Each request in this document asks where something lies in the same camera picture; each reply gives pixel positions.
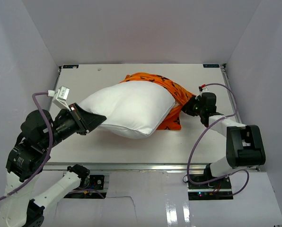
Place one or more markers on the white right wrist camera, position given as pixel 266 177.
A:
pixel 203 89

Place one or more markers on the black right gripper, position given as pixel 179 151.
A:
pixel 188 108

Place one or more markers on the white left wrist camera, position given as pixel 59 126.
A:
pixel 59 97

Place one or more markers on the white pillow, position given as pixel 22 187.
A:
pixel 133 109

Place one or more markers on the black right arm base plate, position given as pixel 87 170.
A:
pixel 212 186

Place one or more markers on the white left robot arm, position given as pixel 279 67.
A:
pixel 19 208

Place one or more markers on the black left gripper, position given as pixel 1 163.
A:
pixel 85 120

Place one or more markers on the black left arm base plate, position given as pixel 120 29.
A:
pixel 93 182

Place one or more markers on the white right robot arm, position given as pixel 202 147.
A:
pixel 244 145

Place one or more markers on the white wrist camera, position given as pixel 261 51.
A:
pixel 203 89
pixel 59 97

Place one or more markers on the aluminium table frame rail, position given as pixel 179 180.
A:
pixel 165 151

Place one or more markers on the orange patterned pillowcase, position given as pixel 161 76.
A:
pixel 179 93

